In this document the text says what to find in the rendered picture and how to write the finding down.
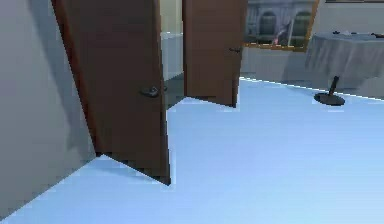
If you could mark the narrow brown room door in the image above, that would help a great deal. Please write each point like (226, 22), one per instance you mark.
(213, 50)

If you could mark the small dark pan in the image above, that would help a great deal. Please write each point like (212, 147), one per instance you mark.
(378, 35)

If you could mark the table with grey cloth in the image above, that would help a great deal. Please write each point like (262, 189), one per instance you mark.
(346, 56)

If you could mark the gold framed wall picture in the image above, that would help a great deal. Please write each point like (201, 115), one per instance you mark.
(280, 23)

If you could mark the small black dish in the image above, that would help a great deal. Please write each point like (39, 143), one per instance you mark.
(336, 32)

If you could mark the large brown room door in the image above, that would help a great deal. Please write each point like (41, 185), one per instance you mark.
(116, 83)

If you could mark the small black door lever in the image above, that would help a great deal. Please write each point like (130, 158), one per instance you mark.
(235, 50)

